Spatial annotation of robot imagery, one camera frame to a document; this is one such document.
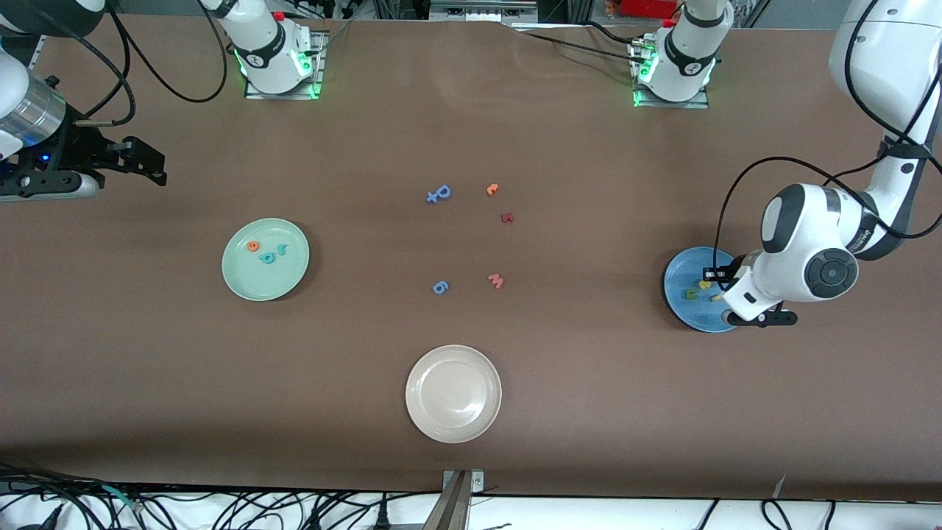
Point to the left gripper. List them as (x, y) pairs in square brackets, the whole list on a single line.
[(717, 275)]

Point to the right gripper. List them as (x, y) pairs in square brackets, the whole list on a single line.
[(82, 152)]

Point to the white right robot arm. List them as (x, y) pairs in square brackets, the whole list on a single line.
[(265, 51)]

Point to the blue plate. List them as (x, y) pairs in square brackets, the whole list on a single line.
[(681, 305)]

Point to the mint green plate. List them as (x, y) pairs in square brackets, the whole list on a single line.
[(265, 280)]

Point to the pink foam letter W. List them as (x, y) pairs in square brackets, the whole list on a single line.
[(496, 280)]

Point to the red box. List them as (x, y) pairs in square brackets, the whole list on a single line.
[(647, 7)]

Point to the blue foam number 6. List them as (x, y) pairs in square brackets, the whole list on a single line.
[(440, 287)]

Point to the brown table cover sheet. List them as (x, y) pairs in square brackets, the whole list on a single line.
[(471, 132)]

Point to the blue foam letter P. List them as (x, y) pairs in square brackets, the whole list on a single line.
[(442, 191)]

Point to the beige plate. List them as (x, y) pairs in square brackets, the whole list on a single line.
[(453, 394)]

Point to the grey metal box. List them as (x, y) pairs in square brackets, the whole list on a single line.
[(482, 9)]

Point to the black power plug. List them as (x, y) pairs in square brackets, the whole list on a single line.
[(381, 517)]

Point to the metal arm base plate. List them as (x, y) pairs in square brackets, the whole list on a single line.
[(318, 73), (699, 104)]

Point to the small metal bracket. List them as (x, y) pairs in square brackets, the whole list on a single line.
[(477, 482)]

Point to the aluminium profile post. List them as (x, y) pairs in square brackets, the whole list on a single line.
[(449, 511)]

